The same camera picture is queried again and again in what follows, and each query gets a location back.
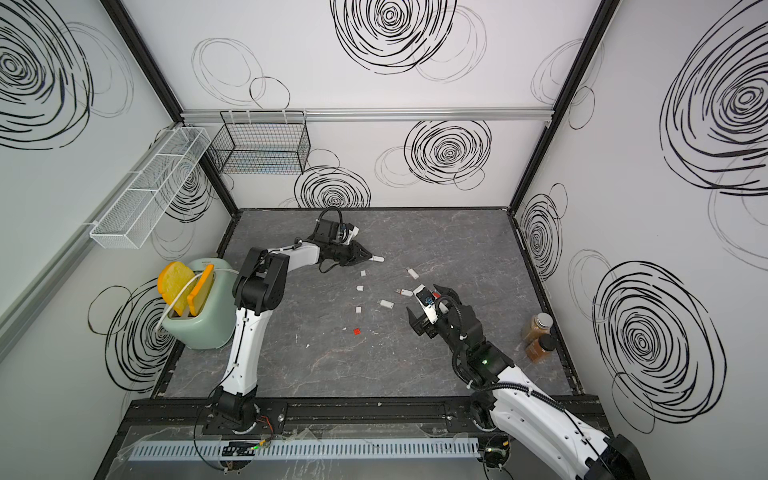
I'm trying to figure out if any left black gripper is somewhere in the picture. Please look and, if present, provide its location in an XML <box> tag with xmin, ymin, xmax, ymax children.
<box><xmin>328</xmin><ymin>241</ymin><xmax>372</xmax><ymax>267</ymax></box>

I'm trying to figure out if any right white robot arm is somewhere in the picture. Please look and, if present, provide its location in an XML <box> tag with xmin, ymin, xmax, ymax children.
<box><xmin>407</xmin><ymin>285</ymin><xmax>650</xmax><ymax>479</ymax></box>

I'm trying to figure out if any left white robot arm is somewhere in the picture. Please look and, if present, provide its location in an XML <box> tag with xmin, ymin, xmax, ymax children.
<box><xmin>211</xmin><ymin>217</ymin><xmax>384</xmax><ymax>435</ymax></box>

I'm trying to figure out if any light spice jar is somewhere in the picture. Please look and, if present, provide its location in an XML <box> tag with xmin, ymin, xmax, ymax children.
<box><xmin>522</xmin><ymin>312</ymin><xmax>554</xmax><ymax>344</ymax></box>

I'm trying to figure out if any dark orange spice jar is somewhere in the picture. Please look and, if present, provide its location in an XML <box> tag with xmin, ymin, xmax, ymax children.
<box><xmin>525</xmin><ymin>334</ymin><xmax>557</xmax><ymax>363</ymax></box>

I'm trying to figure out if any green toaster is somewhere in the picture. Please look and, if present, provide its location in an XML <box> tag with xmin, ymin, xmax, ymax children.
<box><xmin>155</xmin><ymin>258</ymin><xmax>236</xmax><ymax>350</ymax></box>

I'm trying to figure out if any orange toast slice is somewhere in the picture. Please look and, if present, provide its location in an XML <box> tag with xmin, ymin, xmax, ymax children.
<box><xmin>187</xmin><ymin>264</ymin><xmax>215</xmax><ymax>317</ymax></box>

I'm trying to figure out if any round yellow toast slice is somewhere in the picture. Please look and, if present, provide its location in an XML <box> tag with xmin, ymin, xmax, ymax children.
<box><xmin>157</xmin><ymin>261</ymin><xmax>195</xmax><ymax>316</ymax></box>

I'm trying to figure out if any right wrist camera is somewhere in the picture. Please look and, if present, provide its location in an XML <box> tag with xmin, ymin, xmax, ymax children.
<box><xmin>414</xmin><ymin>285</ymin><xmax>438</xmax><ymax>324</ymax></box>

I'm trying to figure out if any black wire basket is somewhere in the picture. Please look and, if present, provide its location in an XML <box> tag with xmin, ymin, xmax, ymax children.
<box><xmin>209</xmin><ymin>110</ymin><xmax>311</xmax><ymax>175</ymax></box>

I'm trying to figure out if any white wire shelf basket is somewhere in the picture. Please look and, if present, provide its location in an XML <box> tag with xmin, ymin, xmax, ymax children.
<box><xmin>89</xmin><ymin>127</ymin><xmax>212</xmax><ymax>249</ymax></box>

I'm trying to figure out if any grey slotted cable duct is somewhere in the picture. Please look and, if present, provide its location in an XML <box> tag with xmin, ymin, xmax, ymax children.
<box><xmin>128</xmin><ymin>438</ymin><xmax>480</xmax><ymax>463</ymax></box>

